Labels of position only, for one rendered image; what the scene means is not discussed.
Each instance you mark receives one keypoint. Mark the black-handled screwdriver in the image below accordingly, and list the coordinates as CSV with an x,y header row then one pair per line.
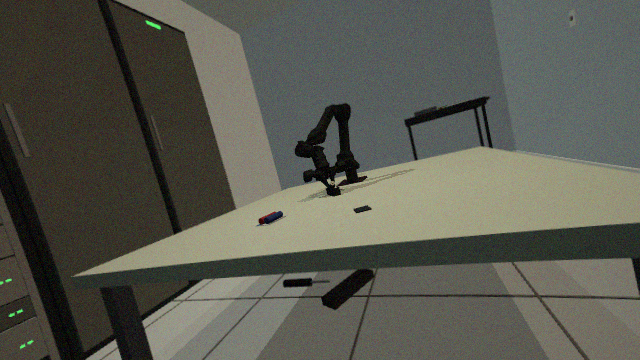
x,y
301,283

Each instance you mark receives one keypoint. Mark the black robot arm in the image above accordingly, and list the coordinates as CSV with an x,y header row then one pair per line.
x,y
318,135

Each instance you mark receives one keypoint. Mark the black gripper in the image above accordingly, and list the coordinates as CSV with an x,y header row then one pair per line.
x,y
322,166

